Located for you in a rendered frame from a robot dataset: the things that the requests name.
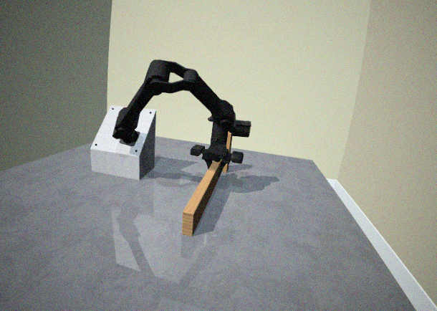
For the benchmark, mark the tan wooden board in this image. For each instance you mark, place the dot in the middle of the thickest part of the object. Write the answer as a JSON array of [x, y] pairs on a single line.
[[193, 211]]

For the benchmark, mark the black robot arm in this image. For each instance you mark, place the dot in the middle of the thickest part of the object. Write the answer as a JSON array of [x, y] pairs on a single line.
[[156, 82]]

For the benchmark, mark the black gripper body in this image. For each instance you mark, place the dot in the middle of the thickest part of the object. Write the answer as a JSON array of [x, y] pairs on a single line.
[[235, 157]]

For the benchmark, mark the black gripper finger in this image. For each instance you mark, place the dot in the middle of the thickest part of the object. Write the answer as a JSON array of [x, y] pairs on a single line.
[[208, 162], [223, 163]]

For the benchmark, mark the dark brown wooden post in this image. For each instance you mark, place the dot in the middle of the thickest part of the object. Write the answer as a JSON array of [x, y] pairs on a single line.
[[228, 146]]

